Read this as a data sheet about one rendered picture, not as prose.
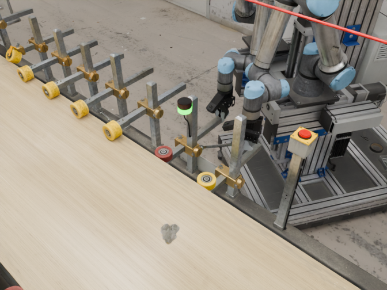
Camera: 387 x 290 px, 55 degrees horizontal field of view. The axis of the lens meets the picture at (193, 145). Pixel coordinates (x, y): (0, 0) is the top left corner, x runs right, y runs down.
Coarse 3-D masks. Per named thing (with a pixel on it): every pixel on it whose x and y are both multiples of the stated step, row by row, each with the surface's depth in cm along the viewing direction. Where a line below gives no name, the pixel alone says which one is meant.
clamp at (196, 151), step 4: (184, 136) 179; (176, 140) 177; (180, 140) 177; (184, 140) 177; (176, 144) 179; (184, 144) 174; (184, 148) 176; (188, 148) 174; (192, 148) 172; (196, 148) 173; (200, 148) 173; (188, 152) 175; (192, 152) 173; (196, 152) 172; (200, 152) 175; (192, 156) 175; (196, 156) 174
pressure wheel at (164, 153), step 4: (156, 148) 167; (160, 148) 167; (164, 148) 167; (168, 148) 167; (156, 152) 165; (160, 152) 166; (164, 152) 165; (168, 152) 165; (172, 152) 166; (156, 156) 164; (160, 156) 163; (164, 156) 163; (168, 156) 164; (172, 156) 167; (164, 160) 164; (168, 160) 165
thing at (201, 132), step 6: (216, 120) 190; (204, 126) 186; (210, 126) 186; (216, 126) 190; (198, 132) 183; (204, 132) 184; (198, 138) 182; (180, 144) 176; (174, 150) 173; (180, 150) 174; (174, 156) 172; (168, 162) 170
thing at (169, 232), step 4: (164, 224) 136; (168, 224) 137; (172, 224) 137; (176, 224) 137; (164, 228) 134; (168, 228) 135; (172, 228) 134; (176, 228) 135; (160, 232) 135; (164, 232) 134; (168, 232) 133; (172, 232) 134; (176, 232) 134; (164, 236) 132; (168, 236) 132; (172, 236) 133; (176, 236) 133; (164, 240) 132; (168, 240) 131; (172, 240) 132
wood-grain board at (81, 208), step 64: (0, 64) 222; (0, 128) 178; (64, 128) 178; (0, 192) 148; (64, 192) 149; (128, 192) 149; (192, 192) 149; (0, 256) 127; (64, 256) 127; (128, 256) 128; (192, 256) 128; (256, 256) 128
